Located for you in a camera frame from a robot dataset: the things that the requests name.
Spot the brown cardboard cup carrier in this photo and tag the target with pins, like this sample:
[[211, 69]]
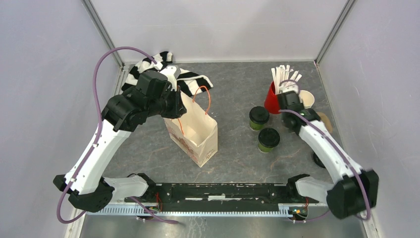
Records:
[[324, 118]]

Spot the paper takeout bag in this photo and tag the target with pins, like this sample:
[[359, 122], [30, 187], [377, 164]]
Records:
[[196, 132]]

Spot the black cup lid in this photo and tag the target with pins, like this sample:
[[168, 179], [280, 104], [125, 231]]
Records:
[[259, 115], [317, 161], [268, 137]]

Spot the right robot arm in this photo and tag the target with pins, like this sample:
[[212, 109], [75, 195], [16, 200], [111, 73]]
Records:
[[353, 190]]

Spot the stack of paper cups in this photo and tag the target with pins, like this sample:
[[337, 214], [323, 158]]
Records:
[[307, 98]]

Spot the black white striped cloth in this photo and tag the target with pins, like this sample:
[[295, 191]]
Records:
[[189, 82]]

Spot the metal cable duct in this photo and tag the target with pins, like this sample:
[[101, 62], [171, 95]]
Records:
[[136, 210]]

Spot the red straw holder cup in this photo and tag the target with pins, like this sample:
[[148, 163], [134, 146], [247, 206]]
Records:
[[271, 103]]

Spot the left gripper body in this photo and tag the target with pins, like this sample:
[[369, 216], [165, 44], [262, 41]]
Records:
[[170, 103]]

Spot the white wrapped straws bundle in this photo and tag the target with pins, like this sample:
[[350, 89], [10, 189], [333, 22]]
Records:
[[282, 73]]

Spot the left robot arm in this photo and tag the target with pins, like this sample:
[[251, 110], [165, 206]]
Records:
[[155, 93]]

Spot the green paper coffee cup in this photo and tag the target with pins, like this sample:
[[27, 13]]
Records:
[[257, 125]]

